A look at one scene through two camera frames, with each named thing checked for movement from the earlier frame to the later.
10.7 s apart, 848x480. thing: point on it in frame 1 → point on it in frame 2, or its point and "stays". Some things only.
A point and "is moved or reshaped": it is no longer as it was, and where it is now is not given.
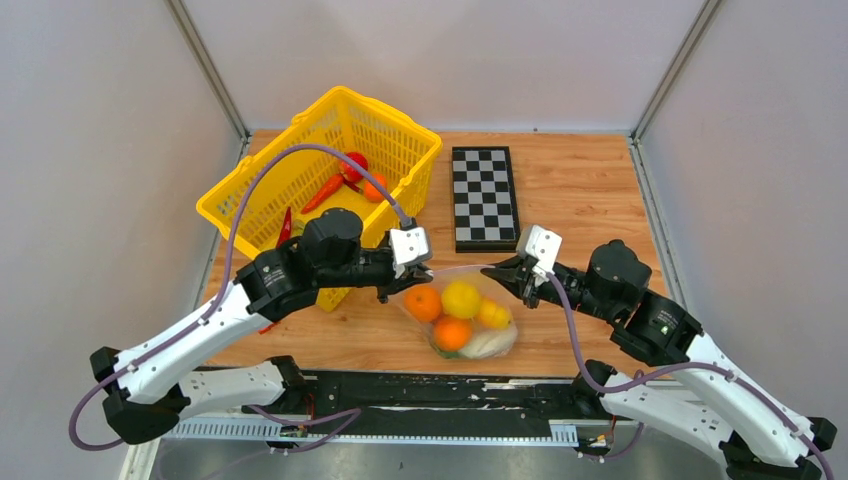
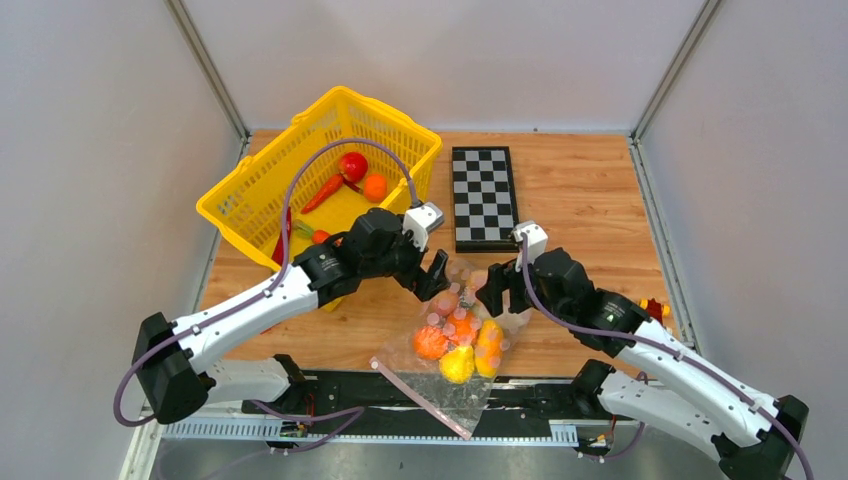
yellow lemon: x=461 y=299 → x=457 y=365
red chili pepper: x=286 y=232 stays
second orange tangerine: x=371 y=192 stays
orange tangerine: x=423 y=303 → x=430 y=342
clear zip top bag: x=467 y=314 is moved or reshaped
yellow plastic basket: x=348 y=152 stays
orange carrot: x=328 y=187 stays
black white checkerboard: x=486 y=212 stays
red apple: x=349 y=170 stays
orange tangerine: x=452 y=334 is moved or reshaped
